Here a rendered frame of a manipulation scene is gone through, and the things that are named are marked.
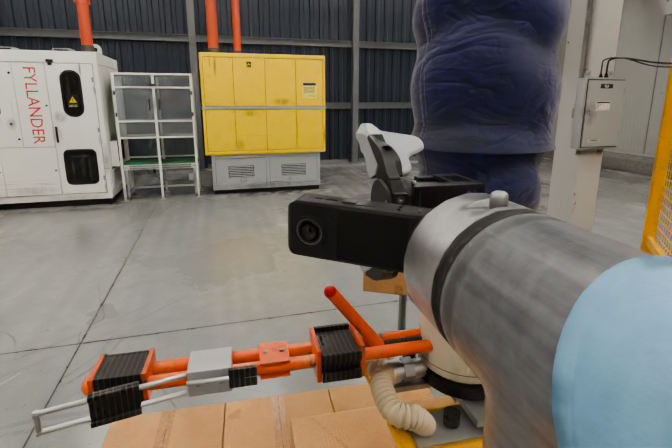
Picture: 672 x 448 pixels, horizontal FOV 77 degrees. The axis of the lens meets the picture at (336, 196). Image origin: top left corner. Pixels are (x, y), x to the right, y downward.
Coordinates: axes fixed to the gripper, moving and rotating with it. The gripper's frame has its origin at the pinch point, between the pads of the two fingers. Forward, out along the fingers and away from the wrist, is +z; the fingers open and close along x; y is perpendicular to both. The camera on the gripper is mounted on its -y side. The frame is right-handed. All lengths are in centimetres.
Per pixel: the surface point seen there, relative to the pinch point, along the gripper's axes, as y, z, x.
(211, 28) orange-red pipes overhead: -55, 764, 132
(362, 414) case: 13, 40, -63
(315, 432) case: 1, 37, -63
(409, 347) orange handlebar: 15.4, 19.2, -32.7
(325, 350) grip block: 0.3, 19.9, -31.7
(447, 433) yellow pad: 19.1, 10.7, -43.9
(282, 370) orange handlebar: -7.2, 18.9, -33.8
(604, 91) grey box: 137, 111, 14
